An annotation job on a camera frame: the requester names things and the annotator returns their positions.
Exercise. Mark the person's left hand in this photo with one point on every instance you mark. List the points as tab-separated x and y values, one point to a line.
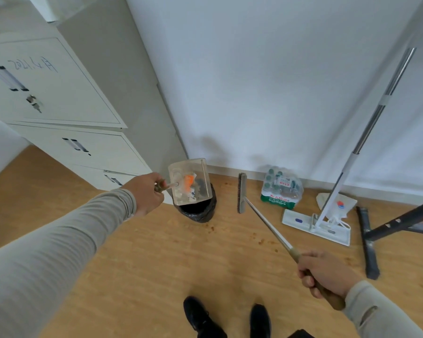
146	193

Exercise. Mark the person's right hand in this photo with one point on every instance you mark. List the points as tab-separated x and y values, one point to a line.
328	274

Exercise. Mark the orange trash wrapper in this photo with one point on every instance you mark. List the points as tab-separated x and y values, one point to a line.
188	181

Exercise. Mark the white-blue paper scrap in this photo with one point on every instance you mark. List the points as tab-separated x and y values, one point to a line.
192	195

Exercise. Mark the black trash bin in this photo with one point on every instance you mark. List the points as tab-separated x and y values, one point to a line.
201	212

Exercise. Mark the clear plastic dustpan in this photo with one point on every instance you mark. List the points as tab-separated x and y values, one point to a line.
201	172

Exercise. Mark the person's left forearm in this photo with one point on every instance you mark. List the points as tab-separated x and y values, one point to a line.
49	260

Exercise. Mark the person's right leg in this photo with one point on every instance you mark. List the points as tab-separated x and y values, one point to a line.
299	334

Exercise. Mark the crumpled white plastic bag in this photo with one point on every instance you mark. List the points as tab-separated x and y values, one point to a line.
338	204

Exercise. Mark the black right shoe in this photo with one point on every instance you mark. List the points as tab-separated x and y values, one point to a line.
260	322

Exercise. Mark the black shoe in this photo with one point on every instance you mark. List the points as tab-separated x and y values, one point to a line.
197	316
260	322

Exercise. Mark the shrink-wrapped pack of water bottles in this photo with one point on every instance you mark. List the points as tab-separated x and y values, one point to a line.
280	190

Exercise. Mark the grey metal filing cabinet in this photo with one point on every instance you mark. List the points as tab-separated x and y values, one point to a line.
109	84

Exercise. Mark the black left shoe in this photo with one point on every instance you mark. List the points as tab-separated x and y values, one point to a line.
197	316

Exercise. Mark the silver metal pole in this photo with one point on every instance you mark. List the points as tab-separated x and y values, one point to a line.
370	126

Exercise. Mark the white box on cabinet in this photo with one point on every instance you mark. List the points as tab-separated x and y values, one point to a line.
56	6

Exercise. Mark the black metal folding frame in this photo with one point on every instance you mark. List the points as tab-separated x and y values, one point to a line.
370	249

